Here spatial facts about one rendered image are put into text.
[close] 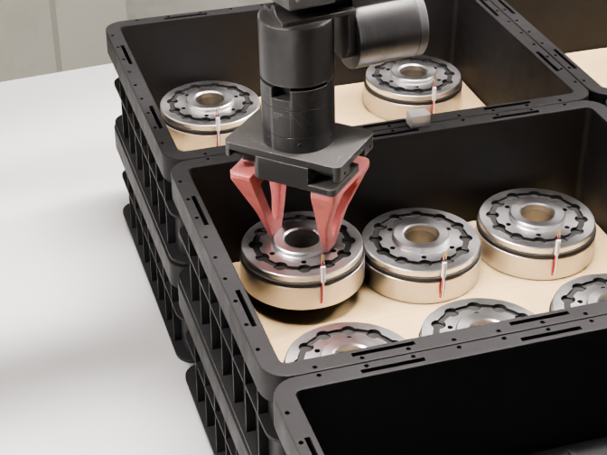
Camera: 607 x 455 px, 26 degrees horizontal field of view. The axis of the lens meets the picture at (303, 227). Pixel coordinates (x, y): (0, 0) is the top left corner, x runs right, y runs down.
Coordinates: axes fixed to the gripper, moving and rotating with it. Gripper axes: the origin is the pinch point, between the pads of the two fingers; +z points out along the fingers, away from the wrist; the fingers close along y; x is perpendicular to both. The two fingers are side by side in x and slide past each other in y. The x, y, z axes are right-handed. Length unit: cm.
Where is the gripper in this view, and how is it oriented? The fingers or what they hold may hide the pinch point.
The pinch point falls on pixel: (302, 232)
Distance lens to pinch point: 108.3
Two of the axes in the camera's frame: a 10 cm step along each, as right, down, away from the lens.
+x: -4.6, 5.0, -7.4
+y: -8.9, -2.4, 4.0
